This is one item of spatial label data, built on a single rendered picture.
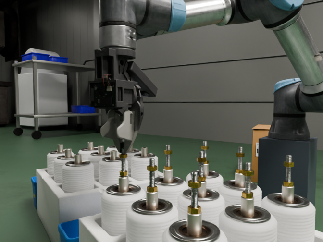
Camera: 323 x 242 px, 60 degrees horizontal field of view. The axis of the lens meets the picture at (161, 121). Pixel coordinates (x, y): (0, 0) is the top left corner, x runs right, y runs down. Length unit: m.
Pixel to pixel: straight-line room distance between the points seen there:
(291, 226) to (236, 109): 2.64
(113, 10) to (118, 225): 0.42
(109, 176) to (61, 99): 4.07
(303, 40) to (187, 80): 2.59
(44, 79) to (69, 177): 3.96
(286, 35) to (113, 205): 0.69
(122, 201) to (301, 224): 0.33
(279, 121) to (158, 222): 0.79
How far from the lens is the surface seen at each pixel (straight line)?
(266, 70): 3.08
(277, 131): 1.17
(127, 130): 0.58
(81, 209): 0.88
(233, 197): 0.64
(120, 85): 0.54
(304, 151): 1.13
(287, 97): 1.16
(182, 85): 3.51
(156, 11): 0.62
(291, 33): 0.95
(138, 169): 0.97
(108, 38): 0.57
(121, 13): 0.58
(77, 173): 0.88
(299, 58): 1.00
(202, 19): 0.87
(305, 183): 1.16
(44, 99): 4.77
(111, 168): 0.91
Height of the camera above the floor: 0.44
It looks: 4 degrees down
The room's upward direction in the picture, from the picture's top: straight up
